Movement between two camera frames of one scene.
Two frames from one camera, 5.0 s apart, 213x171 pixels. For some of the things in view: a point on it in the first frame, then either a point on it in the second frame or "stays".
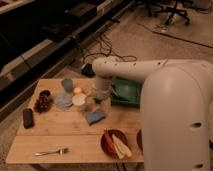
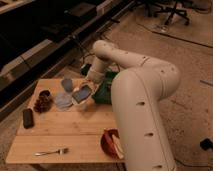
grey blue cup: x=67 y=83 stays
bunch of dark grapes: x=43 y=104 stays
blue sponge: x=94 y=117 to x=82 y=93
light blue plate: x=63 y=101 stays
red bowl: x=108 y=143 stays
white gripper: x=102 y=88 to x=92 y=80
